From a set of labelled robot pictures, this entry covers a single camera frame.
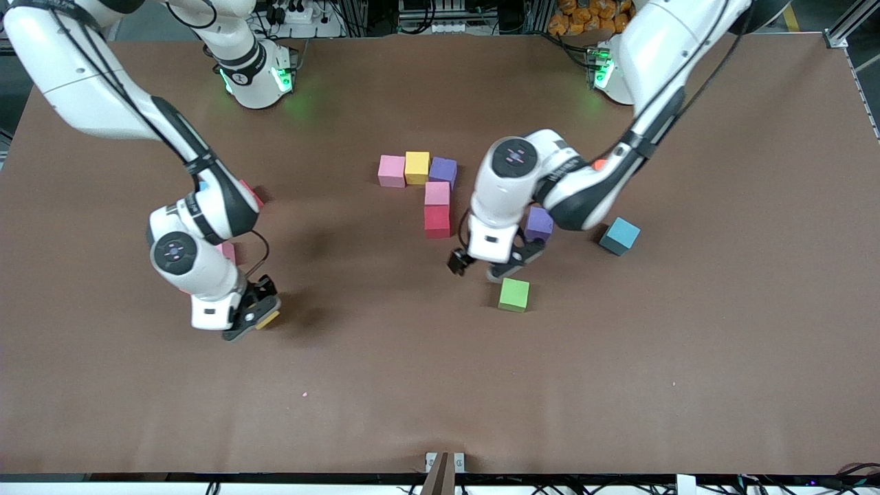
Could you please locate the aluminium frame profile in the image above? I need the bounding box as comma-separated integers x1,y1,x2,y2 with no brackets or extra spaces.
824,0,880,50

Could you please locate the bag of orange fruit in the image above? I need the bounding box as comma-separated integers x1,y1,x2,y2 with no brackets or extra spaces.
548,0,633,36

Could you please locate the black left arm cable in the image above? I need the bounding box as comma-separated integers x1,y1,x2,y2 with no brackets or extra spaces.
457,0,754,241

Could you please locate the green foam cube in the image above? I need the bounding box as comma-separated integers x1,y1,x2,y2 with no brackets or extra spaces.
498,278,531,314

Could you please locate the metal table edge bracket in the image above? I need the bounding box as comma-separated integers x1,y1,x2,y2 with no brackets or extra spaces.
425,452,466,495

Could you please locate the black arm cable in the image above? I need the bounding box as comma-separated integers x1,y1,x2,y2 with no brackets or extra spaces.
48,7,270,277
457,0,754,241

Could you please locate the purple foam cube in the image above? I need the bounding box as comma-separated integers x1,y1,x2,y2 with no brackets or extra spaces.
429,157,459,192
526,207,555,241

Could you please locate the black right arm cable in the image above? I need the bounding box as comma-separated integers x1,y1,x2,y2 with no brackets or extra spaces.
48,7,270,277

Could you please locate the silver equipment rack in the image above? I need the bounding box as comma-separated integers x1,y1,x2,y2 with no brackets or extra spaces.
397,0,482,35

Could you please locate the white power strip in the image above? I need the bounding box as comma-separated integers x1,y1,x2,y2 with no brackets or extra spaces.
265,0,324,25

